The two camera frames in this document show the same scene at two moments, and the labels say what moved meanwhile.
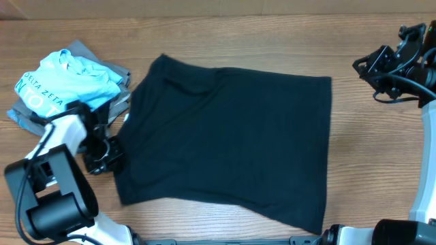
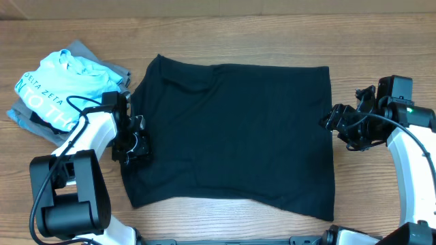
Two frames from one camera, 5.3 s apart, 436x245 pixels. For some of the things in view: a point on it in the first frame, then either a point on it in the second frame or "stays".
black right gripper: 369,72 -> 337,118
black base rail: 295,240 stays
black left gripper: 115,161 -> 144,150
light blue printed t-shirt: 60,78 stays
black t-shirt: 196,132 stays
